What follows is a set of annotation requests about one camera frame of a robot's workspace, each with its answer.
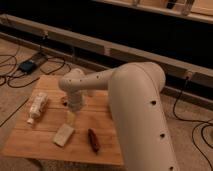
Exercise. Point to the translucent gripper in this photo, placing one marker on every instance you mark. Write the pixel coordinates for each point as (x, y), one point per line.
(71, 118)

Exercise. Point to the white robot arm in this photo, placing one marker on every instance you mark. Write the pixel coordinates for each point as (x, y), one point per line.
(136, 108)

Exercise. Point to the beige sponge block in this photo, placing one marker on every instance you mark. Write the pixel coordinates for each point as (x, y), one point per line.
(63, 134)

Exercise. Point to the wooden brush with black bristles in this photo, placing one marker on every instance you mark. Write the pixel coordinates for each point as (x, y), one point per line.
(64, 101)

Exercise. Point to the red-brown pocket knife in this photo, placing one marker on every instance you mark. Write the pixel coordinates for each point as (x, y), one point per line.
(94, 142)

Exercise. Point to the white plastic bottle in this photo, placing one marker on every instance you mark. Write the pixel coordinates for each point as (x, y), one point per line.
(37, 107)

